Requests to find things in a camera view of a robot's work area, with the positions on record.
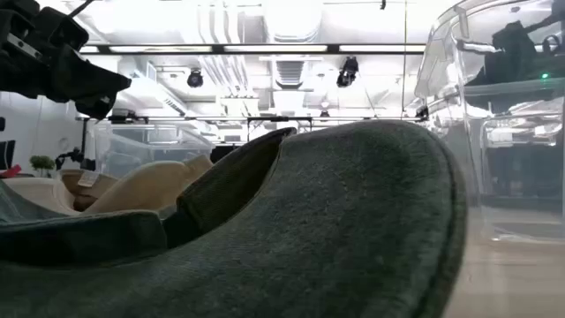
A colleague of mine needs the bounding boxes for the black ceiling spotlight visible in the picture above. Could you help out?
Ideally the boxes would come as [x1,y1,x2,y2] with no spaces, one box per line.
[335,56,359,88]
[185,68,205,88]

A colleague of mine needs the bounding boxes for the clear plastic bin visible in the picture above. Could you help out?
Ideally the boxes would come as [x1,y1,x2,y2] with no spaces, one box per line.
[92,121,217,178]
[414,0,565,244]

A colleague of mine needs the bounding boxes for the thin black hanging cable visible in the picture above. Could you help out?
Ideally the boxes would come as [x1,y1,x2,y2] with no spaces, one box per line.
[400,0,408,120]

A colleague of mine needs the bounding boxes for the black horizontal rail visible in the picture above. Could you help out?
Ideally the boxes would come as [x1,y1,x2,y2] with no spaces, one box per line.
[75,114,429,133]

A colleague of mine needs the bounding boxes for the green potted room plant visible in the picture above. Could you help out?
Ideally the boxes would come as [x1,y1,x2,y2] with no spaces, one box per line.
[28,154,57,178]

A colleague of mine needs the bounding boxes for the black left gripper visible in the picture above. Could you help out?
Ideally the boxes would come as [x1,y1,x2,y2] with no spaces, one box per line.
[0,0,132,119]

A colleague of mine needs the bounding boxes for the dark chair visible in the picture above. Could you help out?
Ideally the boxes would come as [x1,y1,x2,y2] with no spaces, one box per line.
[0,117,17,171]

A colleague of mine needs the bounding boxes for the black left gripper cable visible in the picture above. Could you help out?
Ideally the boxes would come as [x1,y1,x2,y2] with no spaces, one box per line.
[68,0,96,18]

